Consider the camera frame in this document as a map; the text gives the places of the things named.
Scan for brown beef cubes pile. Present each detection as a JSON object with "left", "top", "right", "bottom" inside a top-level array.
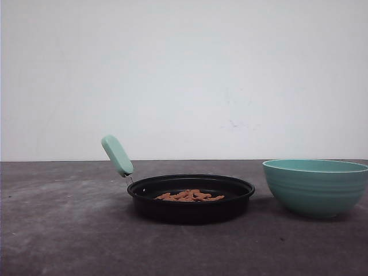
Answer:
[{"left": 155, "top": 189, "right": 225, "bottom": 202}]

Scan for black pan with green handle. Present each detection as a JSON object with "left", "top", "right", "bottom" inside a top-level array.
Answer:
[{"left": 101, "top": 135, "right": 255, "bottom": 224}]

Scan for teal ceramic bowl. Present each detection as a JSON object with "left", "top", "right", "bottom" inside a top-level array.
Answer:
[{"left": 262, "top": 159, "right": 367, "bottom": 218}]

